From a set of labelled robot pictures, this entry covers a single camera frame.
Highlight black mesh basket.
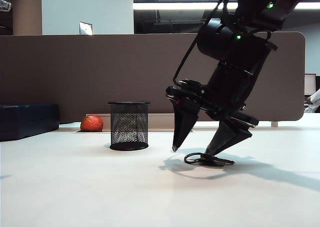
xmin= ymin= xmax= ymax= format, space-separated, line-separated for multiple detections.
xmin=107 ymin=101 xmax=151 ymax=152

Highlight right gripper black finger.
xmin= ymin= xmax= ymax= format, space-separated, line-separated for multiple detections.
xmin=171 ymin=100 xmax=200 ymax=153
xmin=205 ymin=120 xmax=253 ymax=155

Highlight brown desk divider panel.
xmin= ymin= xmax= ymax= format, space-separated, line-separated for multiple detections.
xmin=0 ymin=31 xmax=307 ymax=125

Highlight dark blue case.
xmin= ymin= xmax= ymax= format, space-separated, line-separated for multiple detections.
xmin=0 ymin=103 xmax=61 ymax=143

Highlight person in white shirt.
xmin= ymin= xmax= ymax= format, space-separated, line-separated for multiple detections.
xmin=306 ymin=88 xmax=320 ymax=113

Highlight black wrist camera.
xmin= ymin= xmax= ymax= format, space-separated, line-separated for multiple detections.
xmin=174 ymin=79 xmax=208 ymax=96

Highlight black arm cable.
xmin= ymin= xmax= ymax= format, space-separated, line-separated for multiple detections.
xmin=171 ymin=0 xmax=237 ymax=87

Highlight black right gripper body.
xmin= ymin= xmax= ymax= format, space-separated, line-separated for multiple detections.
xmin=164 ymin=61 xmax=260 ymax=128

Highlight small silver framed sign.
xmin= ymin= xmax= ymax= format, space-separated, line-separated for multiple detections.
xmin=79 ymin=21 xmax=94 ymax=35

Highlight white computer monitor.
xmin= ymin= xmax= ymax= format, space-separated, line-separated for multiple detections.
xmin=304 ymin=73 xmax=317 ymax=96

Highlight long ceiling light strip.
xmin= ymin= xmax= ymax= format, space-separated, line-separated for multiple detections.
xmin=133 ymin=1 xmax=320 ymax=11

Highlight bunch of keys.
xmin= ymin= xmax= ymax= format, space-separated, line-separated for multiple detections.
xmin=184 ymin=151 xmax=236 ymax=167

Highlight beige metal cable tray flap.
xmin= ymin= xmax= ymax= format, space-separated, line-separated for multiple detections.
xmin=86 ymin=112 xmax=195 ymax=133

